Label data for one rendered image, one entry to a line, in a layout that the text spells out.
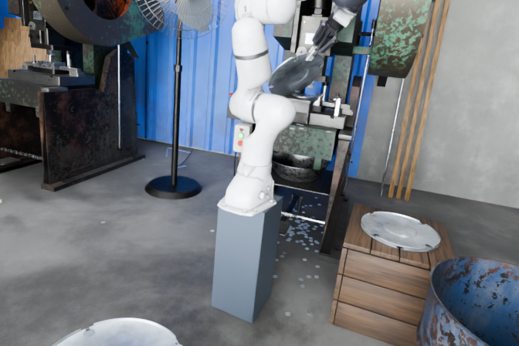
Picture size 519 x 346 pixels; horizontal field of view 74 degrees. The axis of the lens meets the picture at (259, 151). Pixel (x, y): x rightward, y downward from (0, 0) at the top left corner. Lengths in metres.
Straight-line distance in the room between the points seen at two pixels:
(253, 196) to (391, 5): 0.91
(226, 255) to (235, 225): 0.13
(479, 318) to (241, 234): 0.75
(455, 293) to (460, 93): 2.16
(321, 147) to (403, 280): 0.71
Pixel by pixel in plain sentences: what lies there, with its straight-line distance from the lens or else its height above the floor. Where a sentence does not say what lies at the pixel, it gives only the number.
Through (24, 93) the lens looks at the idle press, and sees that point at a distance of 2.67.
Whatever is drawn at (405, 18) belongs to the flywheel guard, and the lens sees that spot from 1.54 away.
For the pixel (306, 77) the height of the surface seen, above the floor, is 0.88.
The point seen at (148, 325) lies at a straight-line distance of 0.90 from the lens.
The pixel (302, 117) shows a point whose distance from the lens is 1.76.
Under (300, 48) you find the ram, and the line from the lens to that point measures 1.83.
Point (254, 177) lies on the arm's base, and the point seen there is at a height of 0.56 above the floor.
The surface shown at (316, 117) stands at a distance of 1.78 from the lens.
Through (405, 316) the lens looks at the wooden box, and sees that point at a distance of 1.43.
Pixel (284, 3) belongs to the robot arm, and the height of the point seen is 1.10.
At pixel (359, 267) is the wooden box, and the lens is 1.34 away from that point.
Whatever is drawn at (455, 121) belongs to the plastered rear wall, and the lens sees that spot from 3.15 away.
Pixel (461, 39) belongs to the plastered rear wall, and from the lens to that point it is 3.12.
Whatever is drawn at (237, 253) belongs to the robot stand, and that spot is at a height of 0.26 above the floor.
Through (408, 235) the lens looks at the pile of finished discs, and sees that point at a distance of 1.44.
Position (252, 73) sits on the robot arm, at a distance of 1.08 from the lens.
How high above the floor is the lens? 0.95
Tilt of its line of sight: 15 degrees down
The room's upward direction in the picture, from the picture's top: 6 degrees clockwise
